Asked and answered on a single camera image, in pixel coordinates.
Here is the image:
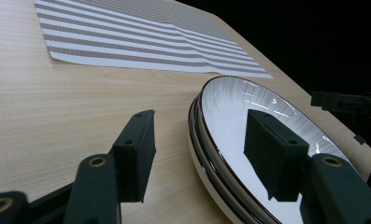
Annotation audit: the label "grey striped placemat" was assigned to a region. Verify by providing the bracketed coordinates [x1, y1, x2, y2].
[33, 0, 274, 79]

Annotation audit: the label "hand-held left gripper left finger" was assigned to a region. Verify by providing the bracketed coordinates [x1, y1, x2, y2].
[110, 108, 157, 203]

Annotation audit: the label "grey table corner bracket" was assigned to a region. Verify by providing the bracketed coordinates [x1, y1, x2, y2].
[353, 133, 367, 146]

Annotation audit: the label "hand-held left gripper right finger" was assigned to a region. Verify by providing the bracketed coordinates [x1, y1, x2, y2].
[243, 108, 310, 203]

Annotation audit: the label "white plate with dark rim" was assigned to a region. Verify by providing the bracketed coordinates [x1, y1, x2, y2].
[194, 75, 353, 224]
[187, 94, 256, 224]

